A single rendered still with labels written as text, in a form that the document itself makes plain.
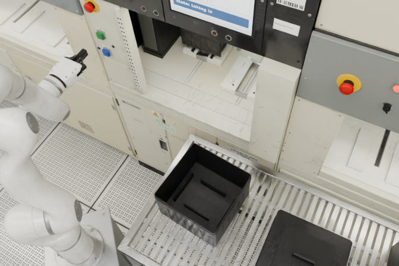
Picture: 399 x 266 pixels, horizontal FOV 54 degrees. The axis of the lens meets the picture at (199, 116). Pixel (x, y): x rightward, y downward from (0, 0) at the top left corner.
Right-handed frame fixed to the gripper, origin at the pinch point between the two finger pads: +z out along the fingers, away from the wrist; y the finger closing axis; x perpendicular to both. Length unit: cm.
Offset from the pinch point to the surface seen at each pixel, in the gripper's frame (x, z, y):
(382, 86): 25, 11, 104
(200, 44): -22, 44, 28
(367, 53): 35, 11, 97
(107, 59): -16.4, 12.8, -2.2
